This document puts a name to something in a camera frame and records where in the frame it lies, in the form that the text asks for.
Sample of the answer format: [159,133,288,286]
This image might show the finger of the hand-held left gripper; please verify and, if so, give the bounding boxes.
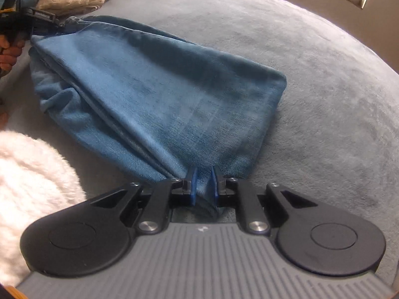
[26,7,65,27]

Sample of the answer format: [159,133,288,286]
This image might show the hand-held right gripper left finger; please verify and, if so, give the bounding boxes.
[90,166,198,235]

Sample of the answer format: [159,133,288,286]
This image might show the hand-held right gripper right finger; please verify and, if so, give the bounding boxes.
[211,166,318,235]

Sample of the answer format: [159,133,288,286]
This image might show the blue jeans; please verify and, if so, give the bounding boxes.
[29,15,287,201]

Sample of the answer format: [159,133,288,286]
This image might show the person's left hand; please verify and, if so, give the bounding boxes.
[0,34,28,73]

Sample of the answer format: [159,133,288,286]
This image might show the grey bed blanket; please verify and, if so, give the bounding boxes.
[0,0,399,287]

